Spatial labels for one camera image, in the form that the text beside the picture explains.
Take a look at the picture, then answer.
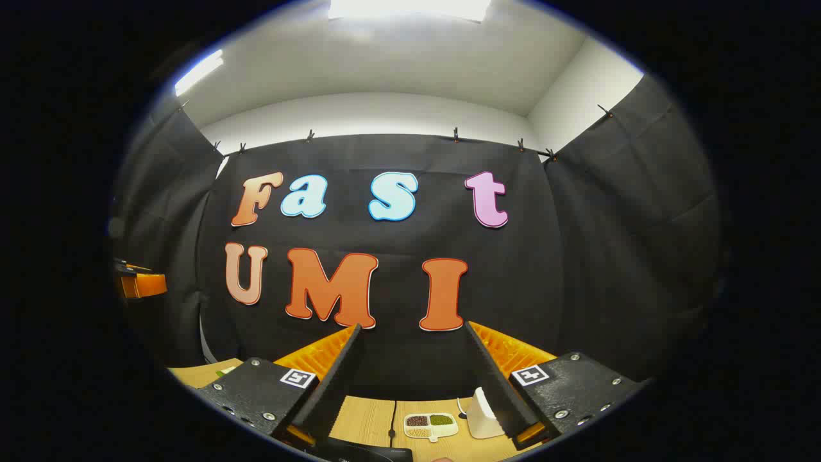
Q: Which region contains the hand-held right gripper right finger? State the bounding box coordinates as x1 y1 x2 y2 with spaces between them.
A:
465 321 647 451

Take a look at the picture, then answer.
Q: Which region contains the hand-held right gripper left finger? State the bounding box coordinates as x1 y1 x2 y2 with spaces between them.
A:
194 324 363 450

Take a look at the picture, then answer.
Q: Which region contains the black induction cooktop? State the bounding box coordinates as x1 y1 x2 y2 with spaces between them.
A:
305 436 414 462

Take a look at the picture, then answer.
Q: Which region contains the white toaster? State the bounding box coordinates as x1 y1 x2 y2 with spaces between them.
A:
466 387 507 440

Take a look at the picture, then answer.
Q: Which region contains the white divided bean plate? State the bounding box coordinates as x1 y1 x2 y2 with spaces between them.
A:
403 413 459 443

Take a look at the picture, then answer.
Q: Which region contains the long ceiling light strip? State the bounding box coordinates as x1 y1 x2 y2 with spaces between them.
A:
174 49 224 97

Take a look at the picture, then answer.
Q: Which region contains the row of black cloth clips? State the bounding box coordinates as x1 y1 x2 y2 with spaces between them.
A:
176 99 616 161

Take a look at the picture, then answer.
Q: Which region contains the rectangular ceiling light panel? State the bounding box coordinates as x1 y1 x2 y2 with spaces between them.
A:
328 0 492 23

